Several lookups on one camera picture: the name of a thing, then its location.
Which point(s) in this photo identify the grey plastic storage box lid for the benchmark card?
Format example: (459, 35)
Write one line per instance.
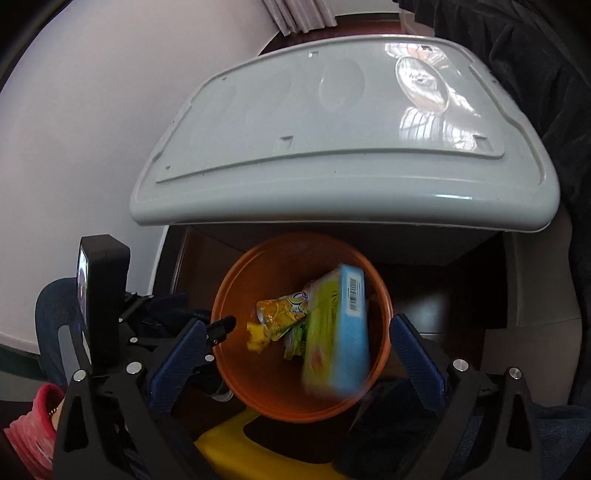
(365, 129)

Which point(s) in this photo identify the orange juice pouch wrapper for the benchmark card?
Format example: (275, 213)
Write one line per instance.
(280, 314)

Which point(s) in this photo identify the green medicine box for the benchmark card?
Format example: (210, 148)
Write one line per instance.
(336, 354)

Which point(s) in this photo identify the yellow stool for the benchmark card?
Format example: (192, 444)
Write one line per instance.
(232, 455)

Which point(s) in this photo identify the left pink curtain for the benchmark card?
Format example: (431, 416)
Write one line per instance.
(300, 16)

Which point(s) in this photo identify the green snack wrapper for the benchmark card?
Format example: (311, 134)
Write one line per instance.
(294, 341)

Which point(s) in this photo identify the orange trash bin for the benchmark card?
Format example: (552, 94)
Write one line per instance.
(284, 265)

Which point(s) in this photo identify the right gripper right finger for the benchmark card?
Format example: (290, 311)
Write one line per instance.
(484, 427)

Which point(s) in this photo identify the yellow plastic clip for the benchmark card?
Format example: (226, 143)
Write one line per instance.
(258, 337)

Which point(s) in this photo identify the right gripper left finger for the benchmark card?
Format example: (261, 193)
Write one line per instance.
(110, 423)

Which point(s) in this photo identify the bed with black white blanket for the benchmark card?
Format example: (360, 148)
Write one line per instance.
(534, 63)

